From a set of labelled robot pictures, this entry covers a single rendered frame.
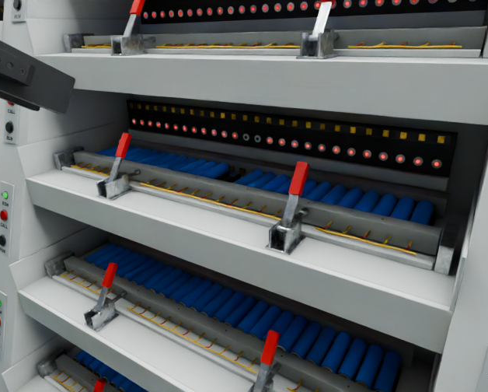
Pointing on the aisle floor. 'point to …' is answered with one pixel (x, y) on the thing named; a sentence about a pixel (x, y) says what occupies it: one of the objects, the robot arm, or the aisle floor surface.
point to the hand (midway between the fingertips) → (12, 76)
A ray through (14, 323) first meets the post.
